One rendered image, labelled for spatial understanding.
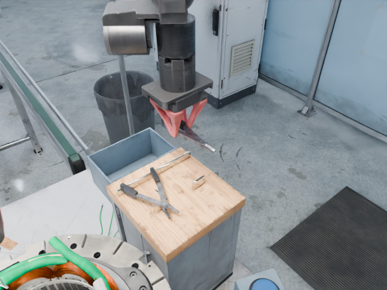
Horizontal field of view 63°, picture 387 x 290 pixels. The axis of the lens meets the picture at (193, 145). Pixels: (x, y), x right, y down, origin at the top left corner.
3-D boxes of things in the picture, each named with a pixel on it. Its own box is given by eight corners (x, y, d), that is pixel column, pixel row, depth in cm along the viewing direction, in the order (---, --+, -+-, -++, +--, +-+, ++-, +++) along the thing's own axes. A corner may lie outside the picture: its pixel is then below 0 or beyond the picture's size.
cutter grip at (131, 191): (120, 190, 60) (119, 184, 59) (123, 187, 60) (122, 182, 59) (136, 199, 58) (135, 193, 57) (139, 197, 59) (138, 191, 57)
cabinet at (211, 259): (126, 263, 80) (108, 194, 64) (183, 224, 90) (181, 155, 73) (173, 327, 69) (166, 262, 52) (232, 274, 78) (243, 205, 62)
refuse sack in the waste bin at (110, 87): (93, 126, 223) (82, 81, 201) (141, 107, 242) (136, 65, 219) (119, 154, 200) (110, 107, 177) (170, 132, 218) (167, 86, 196)
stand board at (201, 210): (107, 194, 64) (105, 186, 63) (181, 154, 74) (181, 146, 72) (166, 264, 52) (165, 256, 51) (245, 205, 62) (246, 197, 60)
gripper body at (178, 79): (141, 96, 52) (135, 53, 47) (189, 76, 57) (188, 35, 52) (165, 113, 48) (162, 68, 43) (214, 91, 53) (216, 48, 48)
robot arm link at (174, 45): (195, 16, 42) (194, 3, 46) (143, 17, 42) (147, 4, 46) (196, 65, 46) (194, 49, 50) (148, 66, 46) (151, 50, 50)
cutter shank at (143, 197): (136, 197, 58) (135, 195, 57) (138, 194, 58) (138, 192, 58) (164, 208, 56) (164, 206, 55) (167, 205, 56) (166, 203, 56)
